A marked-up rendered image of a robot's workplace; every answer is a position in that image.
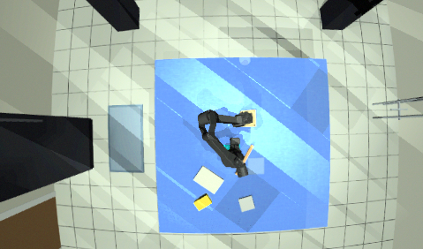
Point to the white flat square pad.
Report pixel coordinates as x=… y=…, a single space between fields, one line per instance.
x=246 y=203

